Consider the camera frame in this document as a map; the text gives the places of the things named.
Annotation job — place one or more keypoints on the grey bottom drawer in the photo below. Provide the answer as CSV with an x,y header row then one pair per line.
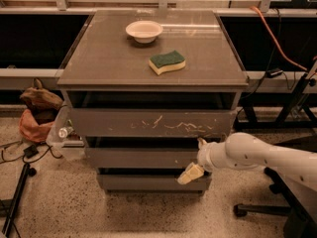
x,y
151,183

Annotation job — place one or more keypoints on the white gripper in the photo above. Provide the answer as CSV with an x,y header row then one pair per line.
x,y
202,158

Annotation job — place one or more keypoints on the grey top drawer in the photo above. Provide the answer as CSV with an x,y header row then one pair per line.
x,y
151,123

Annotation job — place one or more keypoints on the black stand on floor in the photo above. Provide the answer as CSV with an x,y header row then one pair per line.
x,y
10,209

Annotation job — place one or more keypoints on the black metal table frame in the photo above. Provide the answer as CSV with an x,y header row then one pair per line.
x,y
293,103

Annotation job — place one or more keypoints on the grey drawer cabinet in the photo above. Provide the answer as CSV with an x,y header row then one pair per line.
x,y
110,70

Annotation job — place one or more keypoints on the black floor cable box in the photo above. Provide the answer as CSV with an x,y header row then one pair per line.
x,y
30,151

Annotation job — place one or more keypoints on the white bowl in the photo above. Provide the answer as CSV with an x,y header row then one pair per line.
x,y
144,32

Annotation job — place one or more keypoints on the orange cloth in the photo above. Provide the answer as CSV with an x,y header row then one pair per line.
x,y
31,130

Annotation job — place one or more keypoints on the black power adapter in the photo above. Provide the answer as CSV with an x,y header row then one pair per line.
x,y
272,73

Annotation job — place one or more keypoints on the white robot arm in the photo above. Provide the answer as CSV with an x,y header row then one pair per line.
x,y
242,151

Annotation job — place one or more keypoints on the grey drawer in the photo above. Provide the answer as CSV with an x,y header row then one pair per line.
x,y
151,183
151,123
120,158

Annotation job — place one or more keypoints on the green yellow sponge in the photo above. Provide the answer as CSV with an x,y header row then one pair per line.
x,y
167,62

